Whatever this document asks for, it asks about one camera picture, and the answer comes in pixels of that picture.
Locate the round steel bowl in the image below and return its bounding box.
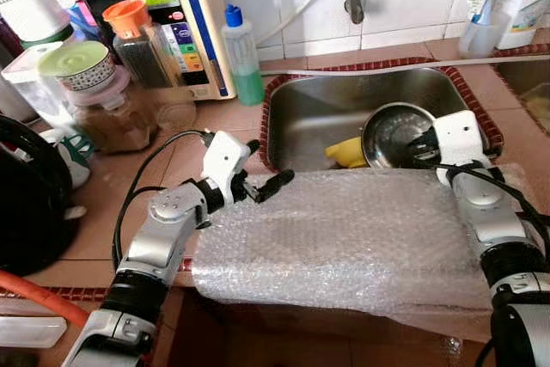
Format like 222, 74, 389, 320
359, 102, 441, 170

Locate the yellow plastic juicer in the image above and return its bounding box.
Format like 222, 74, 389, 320
324, 135, 369, 170

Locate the steel kitchen sink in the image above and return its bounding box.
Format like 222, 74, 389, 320
266, 68, 495, 174

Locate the green soap bottle blue cap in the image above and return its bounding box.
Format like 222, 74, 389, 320
222, 4, 266, 107

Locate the clear glass jar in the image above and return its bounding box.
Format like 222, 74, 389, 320
150, 83, 199, 132

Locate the clear bubble wrap sheet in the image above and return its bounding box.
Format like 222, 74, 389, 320
189, 163, 550, 342

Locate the small steel sink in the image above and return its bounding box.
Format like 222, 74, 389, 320
494, 58, 550, 140

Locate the clear food container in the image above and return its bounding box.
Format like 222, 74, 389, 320
520, 83, 550, 132

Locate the clear plastic cup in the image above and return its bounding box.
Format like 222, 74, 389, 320
458, 10, 508, 60

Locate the beige water ionizer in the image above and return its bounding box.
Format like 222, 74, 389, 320
120, 0, 237, 101

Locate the pink lid brown jar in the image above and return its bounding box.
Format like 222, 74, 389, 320
64, 66, 160, 155

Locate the white green mug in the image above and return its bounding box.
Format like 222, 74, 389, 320
39, 126, 95, 189

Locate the orange lid glass jar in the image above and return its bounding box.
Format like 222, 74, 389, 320
101, 0, 181, 93

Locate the green lid patterned container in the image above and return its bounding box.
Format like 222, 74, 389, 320
36, 40, 117, 93

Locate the black jug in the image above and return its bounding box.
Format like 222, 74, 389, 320
0, 113, 76, 278

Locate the translucent plastic box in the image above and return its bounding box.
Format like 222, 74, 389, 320
0, 40, 74, 127

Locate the white plastic container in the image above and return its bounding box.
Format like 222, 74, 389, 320
0, 314, 68, 351

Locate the white cylindrical canister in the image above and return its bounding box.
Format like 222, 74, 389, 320
0, 0, 74, 46

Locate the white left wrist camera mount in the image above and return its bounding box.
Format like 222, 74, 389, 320
202, 131, 252, 205

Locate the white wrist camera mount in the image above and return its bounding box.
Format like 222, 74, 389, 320
202, 131, 252, 205
432, 111, 492, 187

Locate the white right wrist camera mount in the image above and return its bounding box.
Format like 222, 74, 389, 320
432, 111, 492, 187

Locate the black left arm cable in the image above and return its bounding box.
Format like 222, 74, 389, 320
112, 129, 211, 269

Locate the thin white hose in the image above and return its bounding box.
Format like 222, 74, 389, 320
258, 0, 349, 50

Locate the orange gas hose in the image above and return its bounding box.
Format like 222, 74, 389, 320
0, 268, 91, 329

